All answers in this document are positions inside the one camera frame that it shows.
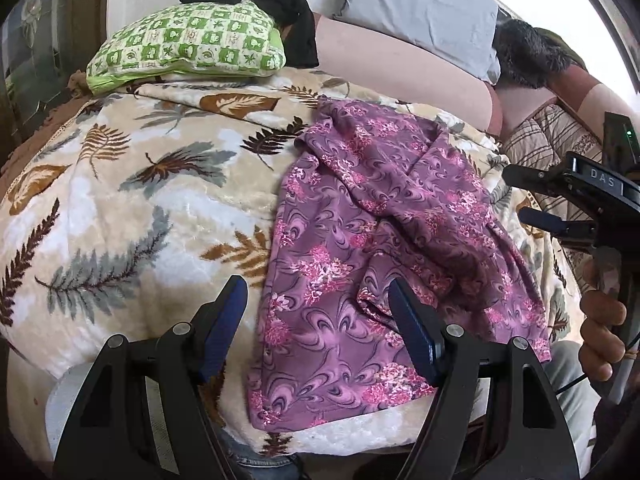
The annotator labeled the black cable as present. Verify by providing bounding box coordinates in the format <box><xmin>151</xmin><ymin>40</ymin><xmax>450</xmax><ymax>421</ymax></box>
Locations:
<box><xmin>552</xmin><ymin>332</ymin><xmax>640</xmax><ymax>396</ymax></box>

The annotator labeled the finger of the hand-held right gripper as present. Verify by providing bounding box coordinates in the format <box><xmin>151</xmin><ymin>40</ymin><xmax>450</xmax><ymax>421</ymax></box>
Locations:
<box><xmin>502</xmin><ymin>163</ymin><xmax>569</xmax><ymax>196</ymax></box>
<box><xmin>518</xmin><ymin>208</ymin><xmax>597</xmax><ymax>249</ymax></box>

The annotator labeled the black cloth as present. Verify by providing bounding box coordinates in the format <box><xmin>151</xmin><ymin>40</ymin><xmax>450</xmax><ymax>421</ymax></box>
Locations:
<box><xmin>179</xmin><ymin>0</ymin><xmax>321</xmax><ymax>68</ymax></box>

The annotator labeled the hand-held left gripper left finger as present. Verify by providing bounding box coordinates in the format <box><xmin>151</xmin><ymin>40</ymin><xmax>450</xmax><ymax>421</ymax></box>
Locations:
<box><xmin>52</xmin><ymin>275</ymin><xmax>249</xmax><ymax>480</ymax></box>

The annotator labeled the pink pillow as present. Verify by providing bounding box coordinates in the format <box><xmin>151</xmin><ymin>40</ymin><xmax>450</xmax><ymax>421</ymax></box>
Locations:
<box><xmin>312</xmin><ymin>12</ymin><xmax>640</xmax><ymax>141</ymax></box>

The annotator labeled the striped beige pillow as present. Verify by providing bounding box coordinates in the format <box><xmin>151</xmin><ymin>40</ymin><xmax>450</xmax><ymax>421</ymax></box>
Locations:
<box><xmin>502</xmin><ymin>102</ymin><xmax>608</xmax><ymax>221</ymax></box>

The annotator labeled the beige leaf-print blanket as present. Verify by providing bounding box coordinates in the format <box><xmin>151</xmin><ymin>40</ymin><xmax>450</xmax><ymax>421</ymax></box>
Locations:
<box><xmin>0</xmin><ymin>67</ymin><xmax>573</xmax><ymax>458</ymax></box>

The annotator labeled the person's right hand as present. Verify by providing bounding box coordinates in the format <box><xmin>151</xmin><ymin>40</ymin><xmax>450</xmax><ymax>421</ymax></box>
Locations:
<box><xmin>578</xmin><ymin>262</ymin><xmax>630</xmax><ymax>384</ymax></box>

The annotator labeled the dark furry cushion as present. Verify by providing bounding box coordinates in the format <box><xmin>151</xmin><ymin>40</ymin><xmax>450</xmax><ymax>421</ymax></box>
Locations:
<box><xmin>492</xmin><ymin>19</ymin><xmax>573</xmax><ymax>90</ymax></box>

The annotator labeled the person's leg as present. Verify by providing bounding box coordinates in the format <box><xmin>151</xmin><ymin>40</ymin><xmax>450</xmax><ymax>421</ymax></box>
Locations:
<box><xmin>542</xmin><ymin>341</ymin><xmax>601</xmax><ymax>480</ymax></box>
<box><xmin>215</xmin><ymin>425</ymin><xmax>311</xmax><ymax>480</ymax></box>

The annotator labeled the wooden glass-door cabinet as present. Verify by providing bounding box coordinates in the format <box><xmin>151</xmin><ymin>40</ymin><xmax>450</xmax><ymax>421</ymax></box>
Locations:
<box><xmin>0</xmin><ymin>0</ymin><xmax>108</xmax><ymax>161</ymax></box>

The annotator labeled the brown cloth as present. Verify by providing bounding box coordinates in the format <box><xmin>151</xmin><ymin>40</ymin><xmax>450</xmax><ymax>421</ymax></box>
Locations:
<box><xmin>0</xmin><ymin>71</ymin><xmax>96</xmax><ymax>196</ymax></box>

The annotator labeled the green patterned pillow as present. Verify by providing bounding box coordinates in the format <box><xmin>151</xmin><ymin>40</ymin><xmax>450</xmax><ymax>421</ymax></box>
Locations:
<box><xmin>86</xmin><ymin>0</ymin><xmax>287</xmax><ymax>95</ymax></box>

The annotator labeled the purple floral garment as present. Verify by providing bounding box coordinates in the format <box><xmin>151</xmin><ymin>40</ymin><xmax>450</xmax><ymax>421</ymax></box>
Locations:
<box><xmin>246</xmin><ymin>96</ymin><xmax>552</xmax><ymax>432</ymax></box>

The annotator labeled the person's right leg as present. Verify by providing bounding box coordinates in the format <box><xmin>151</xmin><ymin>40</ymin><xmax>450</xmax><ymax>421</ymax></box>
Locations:
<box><xmin>542</xmin><ymin>341</ymin><xmax>601</xmax><ymax>480</ymax></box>

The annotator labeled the grey pillow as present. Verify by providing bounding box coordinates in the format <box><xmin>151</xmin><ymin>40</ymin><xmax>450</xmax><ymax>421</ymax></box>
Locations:
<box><xmin>332</xmin><ymin>0</ymin><xmax>501</xmax><ymax>86</ymax></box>

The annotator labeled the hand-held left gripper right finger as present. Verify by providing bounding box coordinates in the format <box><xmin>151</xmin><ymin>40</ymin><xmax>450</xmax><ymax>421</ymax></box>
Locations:
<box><xmin>387</xmin><ymin>278</ymin><xmax>581</xmax><ymax>480</ymax></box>

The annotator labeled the person's left leg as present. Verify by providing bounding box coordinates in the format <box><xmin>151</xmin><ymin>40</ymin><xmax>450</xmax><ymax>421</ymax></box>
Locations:
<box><xmin>215</xmin><ymin>425</ymin><xmax>311</xmax><ymax>480</ymax></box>

